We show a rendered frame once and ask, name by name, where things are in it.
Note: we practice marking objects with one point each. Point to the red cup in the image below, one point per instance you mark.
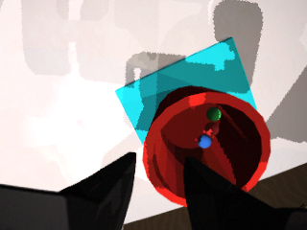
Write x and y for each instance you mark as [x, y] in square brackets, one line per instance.
[239, 152]

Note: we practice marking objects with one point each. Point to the dark blue marble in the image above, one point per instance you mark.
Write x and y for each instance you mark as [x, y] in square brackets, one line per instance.
[204, 141]

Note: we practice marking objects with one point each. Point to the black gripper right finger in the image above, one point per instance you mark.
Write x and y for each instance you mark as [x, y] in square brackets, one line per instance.
[216, 204]

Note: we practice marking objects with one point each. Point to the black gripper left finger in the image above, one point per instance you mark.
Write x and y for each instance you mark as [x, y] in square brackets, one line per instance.
[98, 202]

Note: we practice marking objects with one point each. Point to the dark red ball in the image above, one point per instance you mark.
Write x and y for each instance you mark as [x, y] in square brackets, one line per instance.
[211, 129]

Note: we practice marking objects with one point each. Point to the green marble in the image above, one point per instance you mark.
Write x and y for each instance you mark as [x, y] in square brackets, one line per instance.
[213, 114]

